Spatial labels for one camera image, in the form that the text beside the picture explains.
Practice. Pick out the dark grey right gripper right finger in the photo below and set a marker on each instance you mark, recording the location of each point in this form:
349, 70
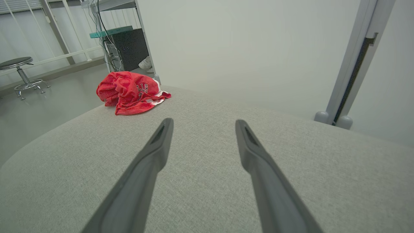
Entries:
275, 194

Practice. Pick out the white metal railing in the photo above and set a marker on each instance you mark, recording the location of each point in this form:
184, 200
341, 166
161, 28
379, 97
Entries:
64, 57

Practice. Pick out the grey metal partition post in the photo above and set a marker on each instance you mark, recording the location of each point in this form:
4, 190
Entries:
352, 64

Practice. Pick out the black computer tower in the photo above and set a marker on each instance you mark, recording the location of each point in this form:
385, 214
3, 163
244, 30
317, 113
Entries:
129, 48

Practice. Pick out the round black chrome stool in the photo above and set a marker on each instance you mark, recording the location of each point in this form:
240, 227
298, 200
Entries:
15, 62

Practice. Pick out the white sneaker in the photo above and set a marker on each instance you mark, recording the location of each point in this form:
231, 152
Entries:
145, 63

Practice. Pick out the red printed basketball shorts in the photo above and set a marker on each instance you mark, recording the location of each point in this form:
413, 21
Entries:
126, 90

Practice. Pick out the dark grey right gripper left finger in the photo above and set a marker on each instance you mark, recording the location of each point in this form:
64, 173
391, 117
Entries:
136, 187

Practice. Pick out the teal shelf board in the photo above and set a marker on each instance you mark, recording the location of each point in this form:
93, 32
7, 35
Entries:
110, 32

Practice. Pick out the white window blinds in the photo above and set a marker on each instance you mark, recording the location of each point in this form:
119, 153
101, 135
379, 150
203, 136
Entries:
19, 5

